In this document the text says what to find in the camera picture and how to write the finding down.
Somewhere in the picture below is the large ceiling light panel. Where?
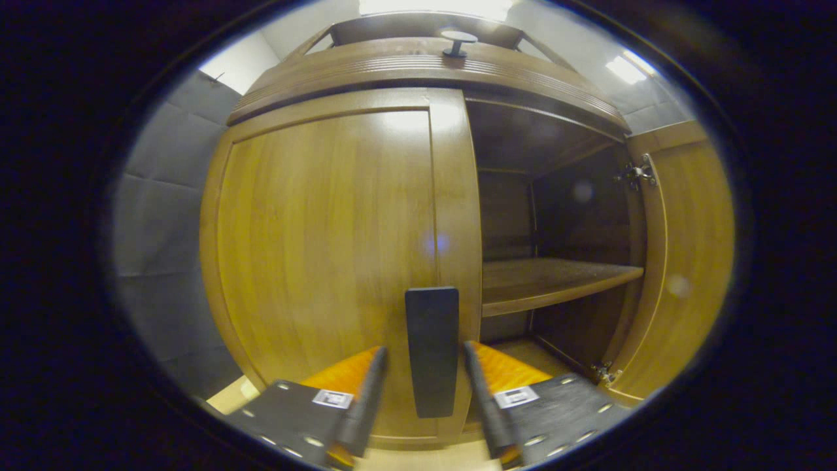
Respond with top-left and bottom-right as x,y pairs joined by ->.
358,0 -> 517,22

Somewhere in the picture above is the small ceiling light panel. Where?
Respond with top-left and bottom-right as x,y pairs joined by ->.
605,51 -> 656,86

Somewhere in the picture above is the wooden inner shelf board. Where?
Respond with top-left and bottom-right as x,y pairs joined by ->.
483,257 -> 645,319

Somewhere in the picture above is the wooden cabinet door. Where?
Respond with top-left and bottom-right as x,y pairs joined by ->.
605,121 -> 736,408
199,88 -> 483,447

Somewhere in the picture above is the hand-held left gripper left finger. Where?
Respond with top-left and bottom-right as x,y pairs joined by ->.
226,345 -> 388,468

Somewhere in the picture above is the wooden drawer with black knob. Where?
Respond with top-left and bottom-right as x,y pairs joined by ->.
226,29 -> 632,135

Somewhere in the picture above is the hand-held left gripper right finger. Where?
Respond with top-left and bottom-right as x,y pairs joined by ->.
463,340 -> 632,468

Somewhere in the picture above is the wooden double-door shoe cabinet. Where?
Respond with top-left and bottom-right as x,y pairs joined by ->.
199,12 -> 655,452

